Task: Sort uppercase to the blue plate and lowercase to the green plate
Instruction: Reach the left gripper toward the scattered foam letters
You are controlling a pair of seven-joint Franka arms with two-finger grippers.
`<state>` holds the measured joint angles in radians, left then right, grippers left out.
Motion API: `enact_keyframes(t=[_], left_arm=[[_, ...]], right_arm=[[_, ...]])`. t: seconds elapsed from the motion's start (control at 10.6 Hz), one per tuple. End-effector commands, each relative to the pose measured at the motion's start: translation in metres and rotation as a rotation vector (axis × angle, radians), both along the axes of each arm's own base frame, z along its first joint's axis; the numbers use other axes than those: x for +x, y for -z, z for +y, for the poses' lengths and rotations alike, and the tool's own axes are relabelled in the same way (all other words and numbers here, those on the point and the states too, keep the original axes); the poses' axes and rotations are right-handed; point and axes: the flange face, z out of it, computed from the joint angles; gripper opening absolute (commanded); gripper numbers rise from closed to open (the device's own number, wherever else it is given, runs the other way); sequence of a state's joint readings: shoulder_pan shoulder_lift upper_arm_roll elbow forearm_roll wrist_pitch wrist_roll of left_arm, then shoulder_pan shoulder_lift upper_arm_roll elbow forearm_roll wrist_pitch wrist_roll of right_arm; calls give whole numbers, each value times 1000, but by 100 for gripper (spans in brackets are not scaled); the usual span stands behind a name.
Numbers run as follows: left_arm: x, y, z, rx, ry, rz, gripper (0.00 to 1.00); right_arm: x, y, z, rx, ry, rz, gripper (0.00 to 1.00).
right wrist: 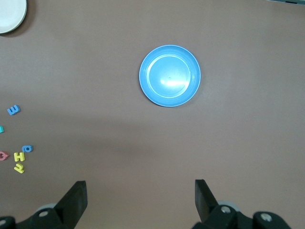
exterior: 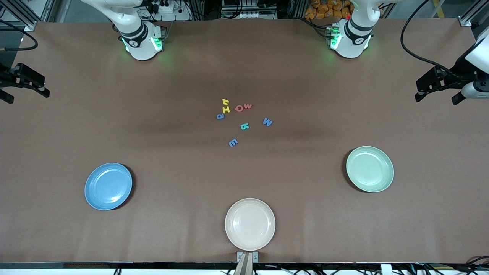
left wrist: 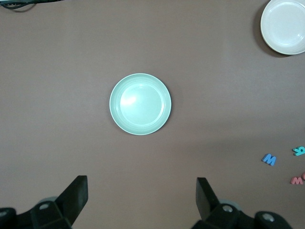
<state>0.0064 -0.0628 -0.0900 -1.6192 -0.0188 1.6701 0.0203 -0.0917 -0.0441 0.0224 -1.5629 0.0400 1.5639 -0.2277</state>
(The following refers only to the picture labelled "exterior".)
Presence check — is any green plate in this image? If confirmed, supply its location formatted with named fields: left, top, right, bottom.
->
left=346, top=146, right=395, bottom=193

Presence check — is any blue plate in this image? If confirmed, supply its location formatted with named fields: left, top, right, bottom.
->
left=84, top=163, right=133, bottom=211

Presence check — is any beige plate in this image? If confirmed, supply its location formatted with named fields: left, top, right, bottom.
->
left=225, top=198, right=276, bottom=251

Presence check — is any orange snack bag pile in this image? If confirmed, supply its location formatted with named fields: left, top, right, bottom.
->
left=304, top=0, right=353, bottom=20

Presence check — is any white power strip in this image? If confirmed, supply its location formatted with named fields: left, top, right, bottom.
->
left=151, top=0, right=190, bottom=21

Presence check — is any brown table mat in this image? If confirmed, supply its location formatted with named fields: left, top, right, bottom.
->
left=0, top=18, right=489, bottom=264

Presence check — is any grey equipment rack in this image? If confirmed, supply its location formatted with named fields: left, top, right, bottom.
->
left=221, top=0, right=278, bottom=19

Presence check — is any aluminium frame profile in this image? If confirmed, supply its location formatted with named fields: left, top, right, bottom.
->
left=0, top=0, right=42, bottom=32
left=458, top=0, right=489, bottom=27

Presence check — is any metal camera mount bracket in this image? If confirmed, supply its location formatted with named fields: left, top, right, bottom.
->
left=237, top=251, right=259, bottom=275

